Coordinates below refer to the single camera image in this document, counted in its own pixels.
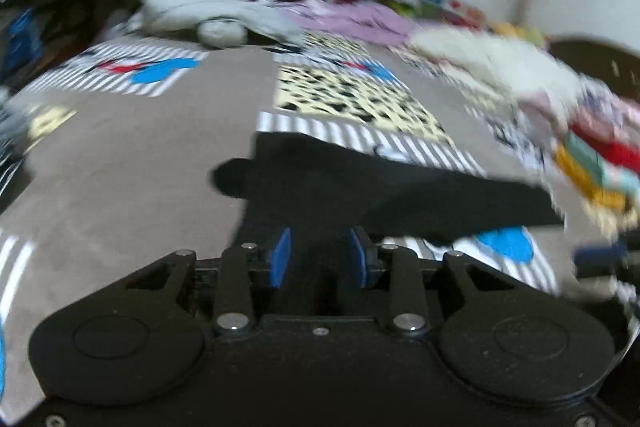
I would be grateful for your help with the colourful folded clothes stack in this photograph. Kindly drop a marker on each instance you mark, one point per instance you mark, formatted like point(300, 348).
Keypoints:
point(600, 152)

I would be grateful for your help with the dark wooden headboard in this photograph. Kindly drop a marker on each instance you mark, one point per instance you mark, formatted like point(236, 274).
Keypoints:
point(600, 57)

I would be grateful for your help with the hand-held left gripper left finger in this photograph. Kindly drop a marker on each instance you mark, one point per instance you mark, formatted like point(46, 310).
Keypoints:
point(281, 257)

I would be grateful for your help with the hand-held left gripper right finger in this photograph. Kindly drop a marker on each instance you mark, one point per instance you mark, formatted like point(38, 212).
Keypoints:
point(358, 257)

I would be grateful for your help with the blue bag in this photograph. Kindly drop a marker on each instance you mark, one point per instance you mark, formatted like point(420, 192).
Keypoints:
point(25, 34)

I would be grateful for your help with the purple bed sheet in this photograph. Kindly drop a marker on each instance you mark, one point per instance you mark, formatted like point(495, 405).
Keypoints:
point(360, 19)

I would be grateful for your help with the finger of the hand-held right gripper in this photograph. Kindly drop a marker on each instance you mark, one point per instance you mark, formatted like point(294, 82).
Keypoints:
point(600, 259)

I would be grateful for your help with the cluttered side table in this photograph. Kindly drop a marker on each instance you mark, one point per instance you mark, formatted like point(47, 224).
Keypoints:
point(65, 12)

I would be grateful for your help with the yellow and green plush toys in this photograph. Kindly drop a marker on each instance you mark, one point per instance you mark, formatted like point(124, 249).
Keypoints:
point(517, 33)

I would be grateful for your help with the black garment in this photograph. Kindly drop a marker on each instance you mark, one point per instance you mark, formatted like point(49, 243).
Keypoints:
point(350, 187)

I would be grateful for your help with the printed cartoon blanket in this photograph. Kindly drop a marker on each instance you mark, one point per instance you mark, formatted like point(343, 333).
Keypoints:
point(150, 167)

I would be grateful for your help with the grey cloth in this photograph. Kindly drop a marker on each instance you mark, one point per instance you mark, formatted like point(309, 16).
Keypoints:
point(12, 127)

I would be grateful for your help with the colourful storage box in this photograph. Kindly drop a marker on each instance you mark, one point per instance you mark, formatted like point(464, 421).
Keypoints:
point(450, 7)

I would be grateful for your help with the cream comforter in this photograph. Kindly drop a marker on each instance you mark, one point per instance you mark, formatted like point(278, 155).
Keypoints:
point(500, 57)

